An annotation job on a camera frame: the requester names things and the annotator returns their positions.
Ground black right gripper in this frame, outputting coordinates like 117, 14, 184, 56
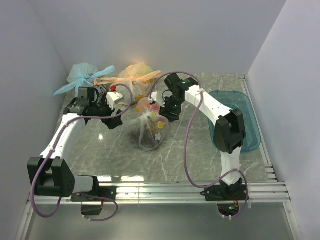
159, 95, 185, 123

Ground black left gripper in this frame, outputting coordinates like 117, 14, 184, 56
90, 93, 123, 129

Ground clear lemon-print plastic bag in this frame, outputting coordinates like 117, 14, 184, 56
123, 110, 170, 152

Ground red fake pepper bunch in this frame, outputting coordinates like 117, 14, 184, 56
136, 97, 160, 115

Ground dark red fake grapes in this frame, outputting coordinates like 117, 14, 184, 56
128, 130, 156, 151

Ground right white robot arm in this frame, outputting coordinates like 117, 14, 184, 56
149, 72, 249, 201

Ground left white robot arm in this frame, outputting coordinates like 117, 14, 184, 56
27, 87, 123, 201

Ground orange tied plastic bag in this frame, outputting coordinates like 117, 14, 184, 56
94, 62, 162, 104

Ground blue tied plastic bag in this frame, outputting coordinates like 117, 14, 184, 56
53, 63, 116, 97

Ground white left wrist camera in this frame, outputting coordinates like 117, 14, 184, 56
106, 85, 123, 110

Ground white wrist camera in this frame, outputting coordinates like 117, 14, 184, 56
106, 85, 123, 110
148, 91, 159, 104

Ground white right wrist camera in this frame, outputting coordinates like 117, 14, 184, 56
148, 91, 159, 104

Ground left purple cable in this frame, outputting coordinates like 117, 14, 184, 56
29, 84, 133, 222

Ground purple cable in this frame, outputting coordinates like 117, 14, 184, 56
149, 71, 250, 219
29, 84, 133, 222

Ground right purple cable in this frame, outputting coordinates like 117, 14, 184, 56
149, 71, 250, 219

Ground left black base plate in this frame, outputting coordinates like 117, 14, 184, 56
70, 186, 117, 202

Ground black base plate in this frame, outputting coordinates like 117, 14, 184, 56
200, 182, 248, 202
70, 186, 117, 202

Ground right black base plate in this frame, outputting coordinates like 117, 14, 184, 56
200, 182, 248, 202

